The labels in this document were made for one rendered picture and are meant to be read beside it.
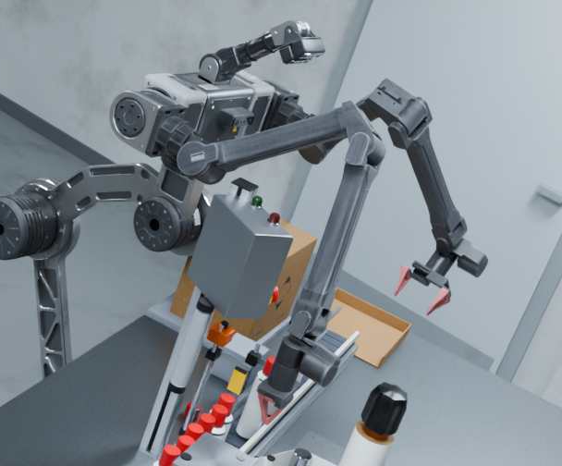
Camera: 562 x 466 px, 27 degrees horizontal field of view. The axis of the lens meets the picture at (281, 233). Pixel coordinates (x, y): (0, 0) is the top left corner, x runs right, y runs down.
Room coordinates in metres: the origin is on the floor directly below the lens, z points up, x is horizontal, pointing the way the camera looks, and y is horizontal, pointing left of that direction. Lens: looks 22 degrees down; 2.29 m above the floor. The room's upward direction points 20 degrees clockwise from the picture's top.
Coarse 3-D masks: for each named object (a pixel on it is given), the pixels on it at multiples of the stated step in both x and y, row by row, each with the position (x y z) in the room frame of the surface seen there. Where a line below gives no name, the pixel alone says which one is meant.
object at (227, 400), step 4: (220, 396) 2.09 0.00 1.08; (224, 396) 2.09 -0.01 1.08; (228, 396) 2.10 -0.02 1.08; (232, 396) 2.11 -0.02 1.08; (220, 400) 2.08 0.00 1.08; (224, 400) 2.08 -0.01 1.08; (228, 400) 2.08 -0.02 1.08; (232, 400) 2.09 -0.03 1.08; (220, 404) 2.08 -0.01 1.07; (224, 404) 2.08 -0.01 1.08; (228, 404) 2.08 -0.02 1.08; (232, 404) 2.08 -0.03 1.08; (228, 408) 2.08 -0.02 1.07; (232, 408) 2.09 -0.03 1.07; (228, 412) 2.08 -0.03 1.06; (228, 416) 2.09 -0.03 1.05; (232, 416) 2.10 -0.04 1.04; (228, 420) 2.08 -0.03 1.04; (232, 420) 2.09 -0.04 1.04; (224, 424) 2.07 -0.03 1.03; (228, 424) 2.08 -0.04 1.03; (228, 428) 2.08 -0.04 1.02; (224, 436) 2.08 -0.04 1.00; (224, 440) 2.08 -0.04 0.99
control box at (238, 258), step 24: (216, 216) 2.13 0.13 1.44; (240, 216) 2.08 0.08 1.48; (264, 216) 2.13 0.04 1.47; (216, 240) 2.11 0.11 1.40; (240, 240) 2.05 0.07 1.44; (264, 240) 2.04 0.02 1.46; (288, 240) 2.08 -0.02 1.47; (192, 264) 2.14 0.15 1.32; (216, 264) 2.09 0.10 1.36; (240, 264) 2.03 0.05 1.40; (264, 264) 2.05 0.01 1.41; (216, 288) 2.07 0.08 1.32; (240, 288) 2.03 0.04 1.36; (264, 288) 2.07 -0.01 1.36; (240, 312) 2.04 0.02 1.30; (264, 312) 2.08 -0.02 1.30
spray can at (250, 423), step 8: (272, 360) 2.32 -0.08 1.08; (264, 368) 2.31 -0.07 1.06; (256, 376) 2.31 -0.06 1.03; (264, 376) 2.30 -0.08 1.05; (256, 384) 2.30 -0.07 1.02; (256, 392) 2.30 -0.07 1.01; (248, 400) 2.31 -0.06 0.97; (256, 400) 2.30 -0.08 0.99; (248, 408) 2.30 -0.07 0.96; (256, 408) 2.30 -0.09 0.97; (240, 416) 2.32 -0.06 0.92; (248, 416) 2.30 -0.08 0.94; (256, 416) 2.30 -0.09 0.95; (240, 424) 2.30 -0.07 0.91; (248, 424) 2.30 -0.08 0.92; (256, 424) 2.30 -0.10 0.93; (240, 432) 2.30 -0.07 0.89; (248, 432) 2.30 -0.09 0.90; (256, 432) 2.31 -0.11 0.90; (248, 440) 2.30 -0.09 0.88
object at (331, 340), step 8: (328, 336) 2.97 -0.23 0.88; (336, 336) 2.99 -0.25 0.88; (328, 344) 2.92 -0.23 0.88; (336, 344) 2.94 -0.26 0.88; (352, 344) 2.97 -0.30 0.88; (344, 352) 2.90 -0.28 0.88; (304, 376) 2.69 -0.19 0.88; (232, 424) 2.34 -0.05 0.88; (232, 432) 2.31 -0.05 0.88; (232, 440) 2.28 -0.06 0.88; (240, 440) 2.29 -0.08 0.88
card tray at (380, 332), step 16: (336, 288) 3.33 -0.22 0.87; (336, 304) 3.30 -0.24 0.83; (352, 304) 3.32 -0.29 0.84; (368, 304) 3.31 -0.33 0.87; (336, 320) 3.19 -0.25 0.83; (352, 320) 3.23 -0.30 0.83; (368, 320) 3.27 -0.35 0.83; (384, 320) 3.29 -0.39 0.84; (400, 320) 3.28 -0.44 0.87; (368, 336) 3.16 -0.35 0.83; (384, 336) 3.20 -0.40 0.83; (400, 336) 3.16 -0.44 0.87; (368, 352) 3.05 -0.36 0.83; (384, 352) 3.09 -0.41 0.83
